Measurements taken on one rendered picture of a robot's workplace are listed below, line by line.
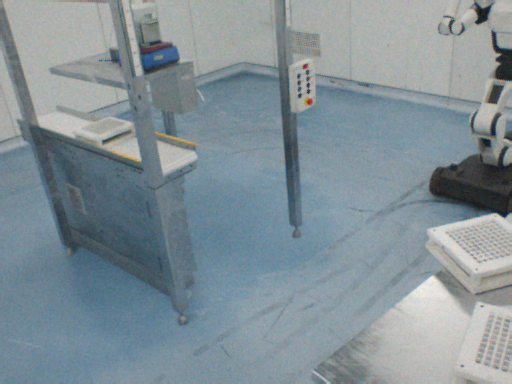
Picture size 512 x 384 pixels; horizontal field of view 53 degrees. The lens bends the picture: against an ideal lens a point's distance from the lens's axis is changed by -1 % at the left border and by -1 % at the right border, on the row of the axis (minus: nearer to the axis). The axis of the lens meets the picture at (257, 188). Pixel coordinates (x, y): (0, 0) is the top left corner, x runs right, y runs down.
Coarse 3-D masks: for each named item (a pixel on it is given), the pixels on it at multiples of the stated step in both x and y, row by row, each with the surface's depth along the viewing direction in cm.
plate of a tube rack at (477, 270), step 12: (492, 216) 162; (432, 228) 159; (444, 228) 159; (444, 240) 153; (456, 252) 147; (504, 252) 145; (468, 264) 142; (480, 264) 142; (492, 264) 141; (504, 264) 141; (480, 276) 139
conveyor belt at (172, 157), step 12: (48, 120) 319; (60, 120) 317; (72, 120) 314; (84, 120) 312; (60, 132) 297; (120, 144) 272; (132, 144) 270; (168, 144) 266; (132, 156) 256; (168, 156) 252; (180, 156) 251; (192, 156) 253; (168, 168) 243
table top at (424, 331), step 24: (432, 288) 146; (456, 288) 145; (504, 288) 143; (408, 312) 138; (432, 312) 137; (456, 312) 136; (360, 336) 132; (384, 336) 131; (408, 336) 130; (432, 336) 129; (456, 336) 129; (336, 360) 125; (360, 360) 125; (384, 360) 124; (408, 360) 123; (432, 360) 123
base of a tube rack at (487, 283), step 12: (432, 252) 159; (444, 252) 156; (444, 264) 153; (456, 264) 150; (456, 276) 148; (468, 276) 145; (492, 276) 144; (504, 276) 143; (468, 288) 143; (480, 288) 141; (492, 288) 142
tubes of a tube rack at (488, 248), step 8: (488, 224) 157; (456, 232) 155; (464, 232) 156; (480, 232) 154; (488, 232) 154; (496, 232) 153; (504, 232) 153; (464, 240) 151; (472, 240) 151; (480, 240) 151; (488, 240) 149; (496, 240) 150; (504, 240) 149; (472, 248) 147; (480, 248) 147; (488, 248) 147; (496, 248) 146; (504, 248) 146; (480, 256) 144; (488, 256) 144
